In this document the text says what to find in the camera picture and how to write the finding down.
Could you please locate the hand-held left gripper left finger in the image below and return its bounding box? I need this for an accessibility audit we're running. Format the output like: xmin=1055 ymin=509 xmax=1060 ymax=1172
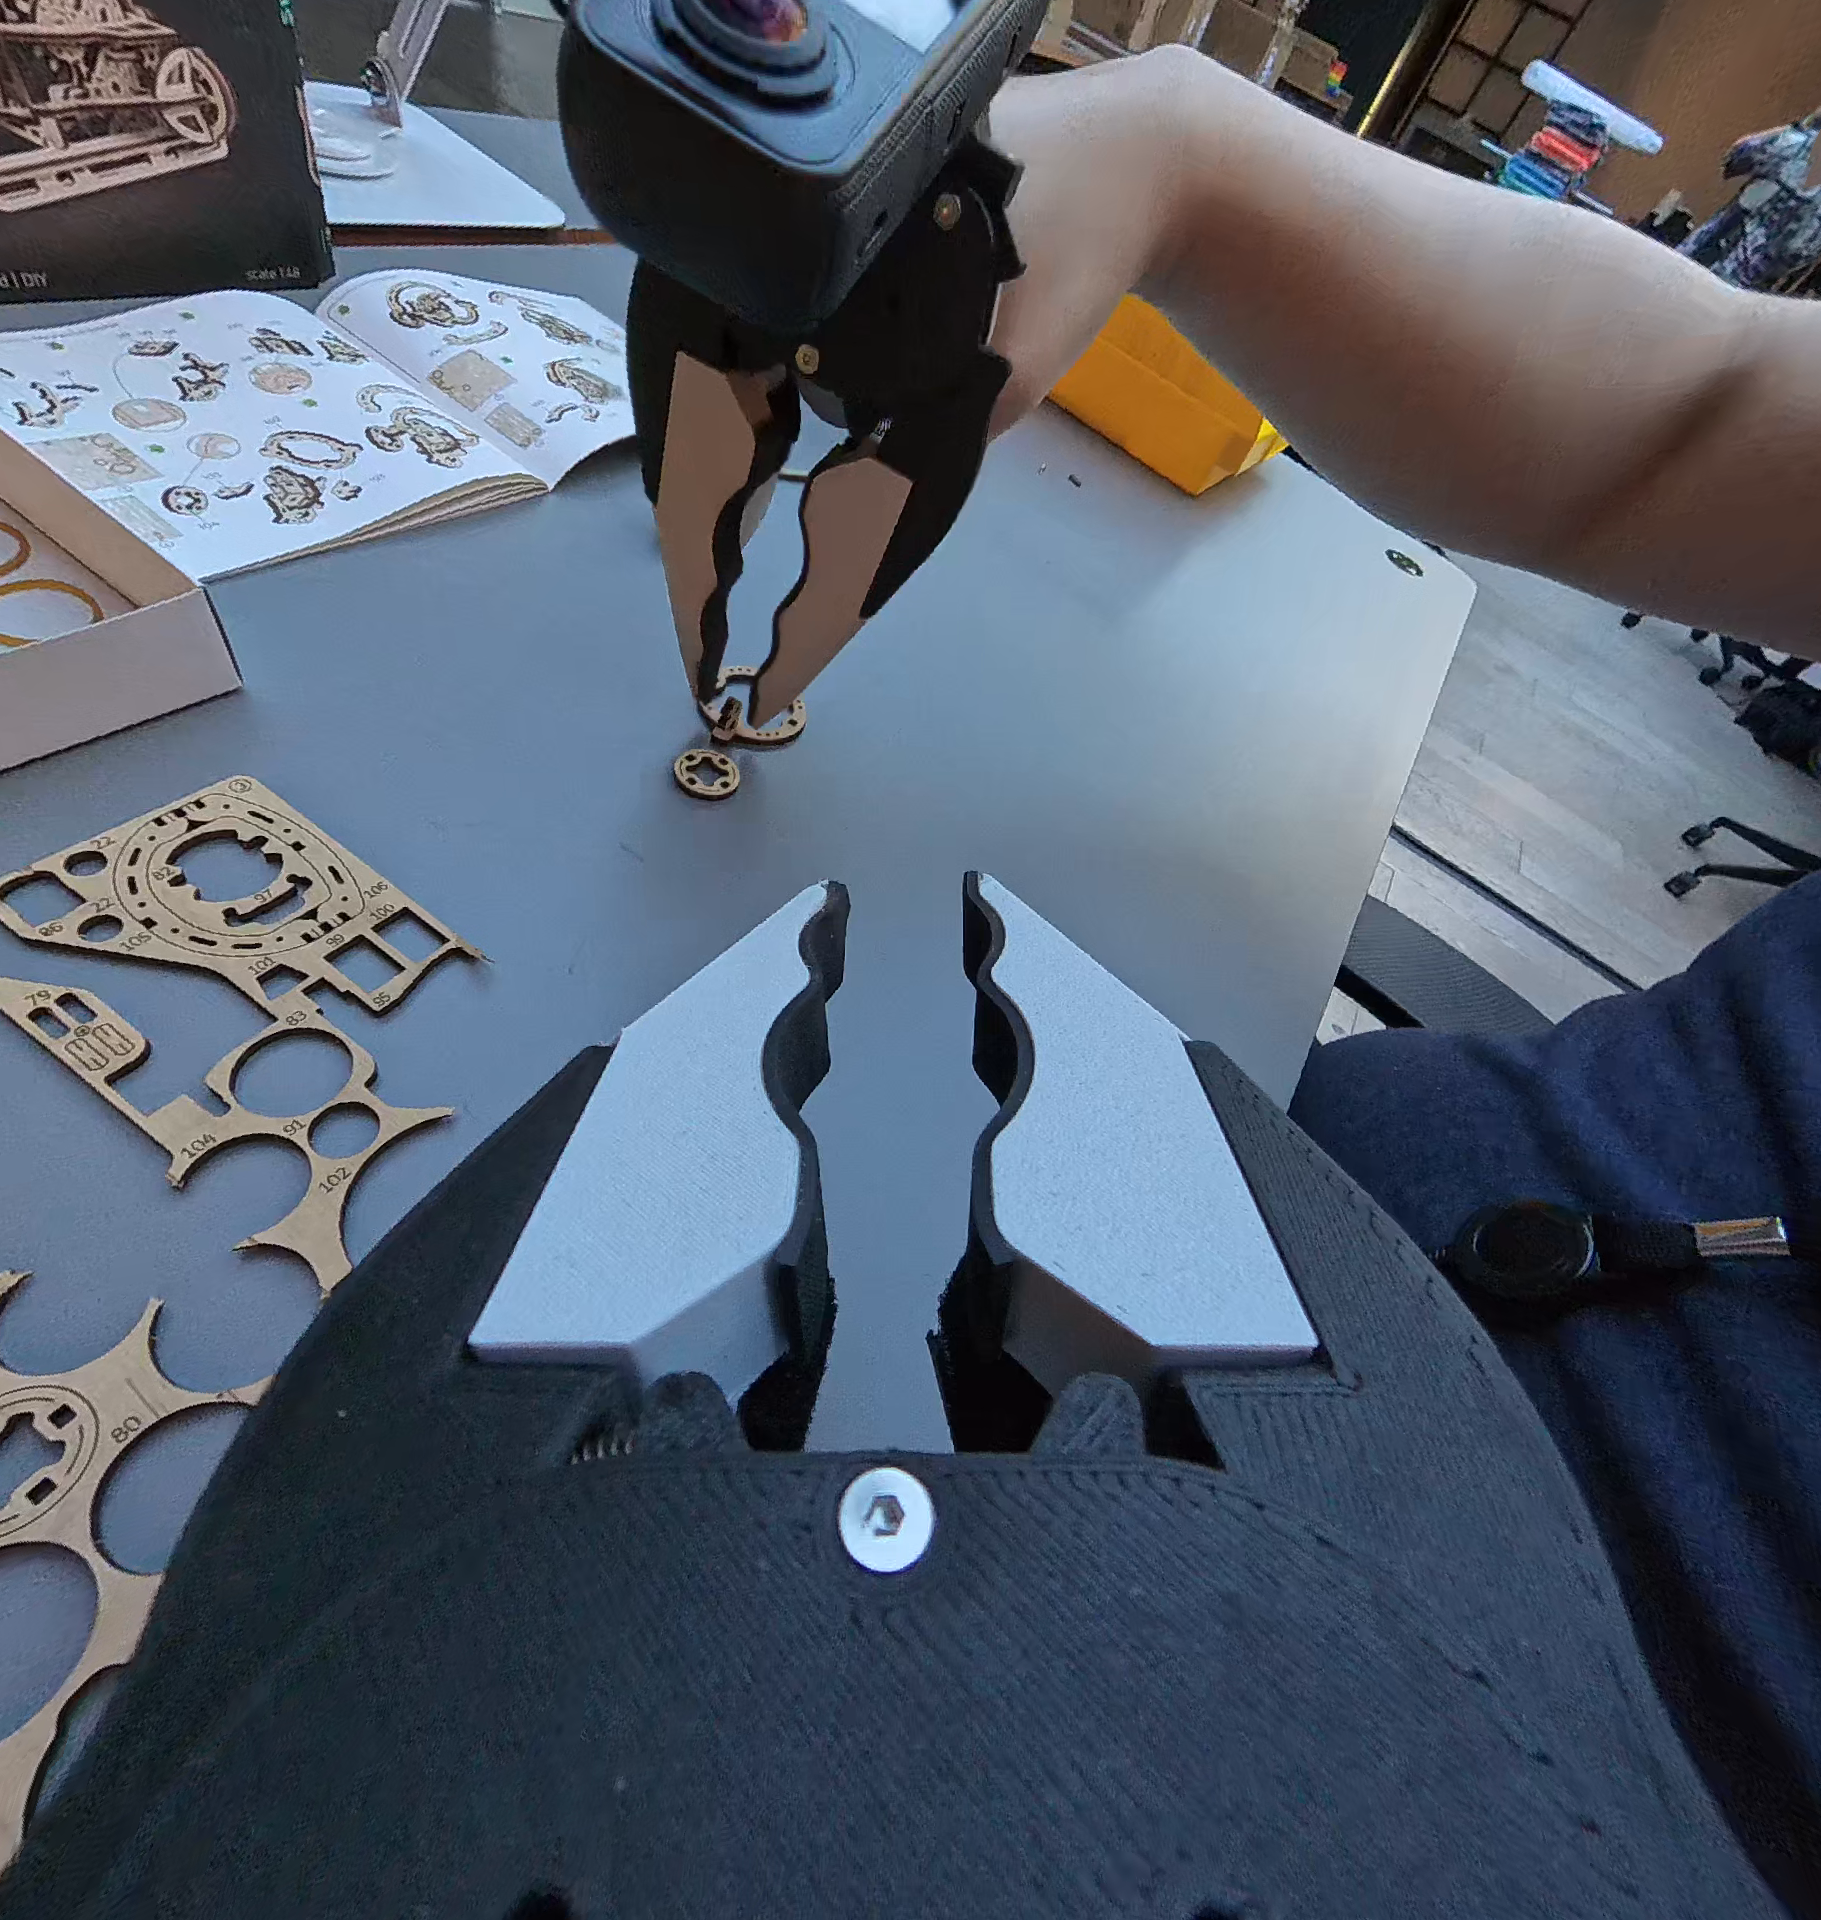
xmin=464 ymin=880 xmax=852 ymax=1455

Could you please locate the black office chair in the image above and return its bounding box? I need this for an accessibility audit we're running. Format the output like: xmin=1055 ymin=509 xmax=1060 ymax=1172
xmin=1333 ymin=897 xmax=1554 ymax=1040

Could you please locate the person's right hand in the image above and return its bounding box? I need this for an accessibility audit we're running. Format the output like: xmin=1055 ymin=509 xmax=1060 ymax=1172
xmin=985 ymin=44 xmax=1215 ymax=449

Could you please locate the metal stand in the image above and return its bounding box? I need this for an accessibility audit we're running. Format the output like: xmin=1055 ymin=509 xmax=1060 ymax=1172
xmin=316 ymin=0 xmax=453 ymax=168

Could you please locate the white cardboard box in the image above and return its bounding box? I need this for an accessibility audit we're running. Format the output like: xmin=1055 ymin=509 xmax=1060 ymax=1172
xmin=0 ymin=393 xmax=243 ymax=789

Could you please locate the laser-cut plywood sheet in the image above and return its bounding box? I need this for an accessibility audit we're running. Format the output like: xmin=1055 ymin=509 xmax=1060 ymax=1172
xmin=0 ymin=1267 xmax=275 ymax=1920
xmin=0 ymin=776 xmax=489 ymax=1294

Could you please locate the black drawstring with toggle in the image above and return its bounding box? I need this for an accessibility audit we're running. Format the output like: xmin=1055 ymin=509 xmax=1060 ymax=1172
xmin=1436 ymin=1200 xmax=1791 ymax=1323

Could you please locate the yellow plastic bin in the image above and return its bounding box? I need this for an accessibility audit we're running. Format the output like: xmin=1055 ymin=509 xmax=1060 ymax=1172
xmin=1047 ymin=292 xmax=1290 ymax=499

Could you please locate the row of black office chairs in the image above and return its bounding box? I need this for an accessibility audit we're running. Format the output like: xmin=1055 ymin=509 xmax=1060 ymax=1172
xmin=1619 ymin=601 xmax=1821 ymax=842

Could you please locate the white rounded board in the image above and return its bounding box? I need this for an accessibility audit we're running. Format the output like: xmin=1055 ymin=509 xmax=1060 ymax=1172
xmin=306 ymin=81 xmax=570 ymax=237

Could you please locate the wooden ring part with tabs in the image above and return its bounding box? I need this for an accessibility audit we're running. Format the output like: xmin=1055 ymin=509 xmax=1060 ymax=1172
xmin=693 ymin=661 xmax=809 ymax=749

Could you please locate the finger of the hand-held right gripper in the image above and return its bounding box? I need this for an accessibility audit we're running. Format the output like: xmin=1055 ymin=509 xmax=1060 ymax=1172
xmin=657 ymin=349 xmax=796 ymax=708
xmin=748 ymin=440 xmax=914 ymax=727

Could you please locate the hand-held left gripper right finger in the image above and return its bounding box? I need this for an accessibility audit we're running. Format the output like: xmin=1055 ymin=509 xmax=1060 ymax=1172
xmin=931 ymin=871 xmax=1326 ymax=1455

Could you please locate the white instruction booklet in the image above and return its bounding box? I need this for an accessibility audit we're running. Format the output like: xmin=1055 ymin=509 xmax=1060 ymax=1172
xmin=0 ymin=269 xmax=638 ymax=586

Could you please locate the black model kit box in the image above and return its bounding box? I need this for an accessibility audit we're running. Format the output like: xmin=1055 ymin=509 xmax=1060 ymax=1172
xmin=0 ymin=0 xmax=336 ymax=309

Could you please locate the stack of cardboard boxes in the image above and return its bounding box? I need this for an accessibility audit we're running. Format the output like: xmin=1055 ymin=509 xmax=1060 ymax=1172
xmin=1036 ymin=0 xmax=1348 ymax=92

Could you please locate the stack of coloured packs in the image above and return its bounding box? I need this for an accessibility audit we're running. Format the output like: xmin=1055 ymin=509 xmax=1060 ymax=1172
xmin=1496 ymin=61 xmax=1663 ymax=203

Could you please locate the person's right forearm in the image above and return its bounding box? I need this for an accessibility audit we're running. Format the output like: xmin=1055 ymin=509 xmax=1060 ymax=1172
xmin=1150 ymin=45 xmax=1821 ymax=678

